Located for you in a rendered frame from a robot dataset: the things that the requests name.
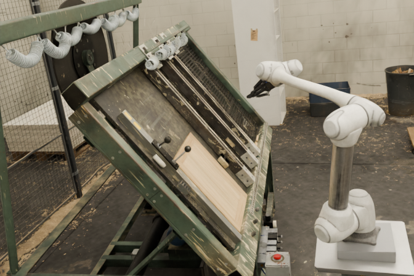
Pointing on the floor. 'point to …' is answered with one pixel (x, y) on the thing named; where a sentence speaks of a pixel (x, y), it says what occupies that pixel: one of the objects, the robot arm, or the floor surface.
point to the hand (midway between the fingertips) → (251, 95)
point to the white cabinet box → (259, 43)
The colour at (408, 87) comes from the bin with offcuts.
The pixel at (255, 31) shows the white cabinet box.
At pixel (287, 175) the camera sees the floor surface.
